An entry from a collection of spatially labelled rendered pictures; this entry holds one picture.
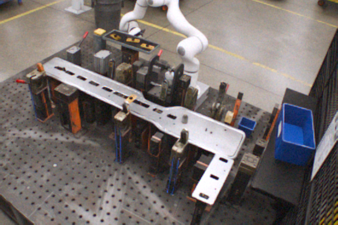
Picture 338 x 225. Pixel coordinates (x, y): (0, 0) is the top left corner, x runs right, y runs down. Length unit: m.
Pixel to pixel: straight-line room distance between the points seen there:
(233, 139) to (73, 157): 0.93
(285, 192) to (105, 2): 3.61
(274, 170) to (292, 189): 0.12
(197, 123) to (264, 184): 0.50
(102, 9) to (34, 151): 2.93
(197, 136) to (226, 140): 0.15
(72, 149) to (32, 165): 0.25
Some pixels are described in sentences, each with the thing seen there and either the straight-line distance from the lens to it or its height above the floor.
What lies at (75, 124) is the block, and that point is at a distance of 1.93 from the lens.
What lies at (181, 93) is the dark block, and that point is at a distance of 1.78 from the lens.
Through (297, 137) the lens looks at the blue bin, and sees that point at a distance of 1.72.
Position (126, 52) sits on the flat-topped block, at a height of 1.09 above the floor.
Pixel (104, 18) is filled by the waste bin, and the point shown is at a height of 0.29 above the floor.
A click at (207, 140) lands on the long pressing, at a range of 1.56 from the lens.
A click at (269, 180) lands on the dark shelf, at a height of 1.03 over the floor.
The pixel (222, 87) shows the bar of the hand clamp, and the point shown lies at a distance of 1.58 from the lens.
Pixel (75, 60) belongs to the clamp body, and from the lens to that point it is 2.13.
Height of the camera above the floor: 2.09
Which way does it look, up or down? 37 degrees down
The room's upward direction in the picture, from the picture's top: 6 degrees clockwise
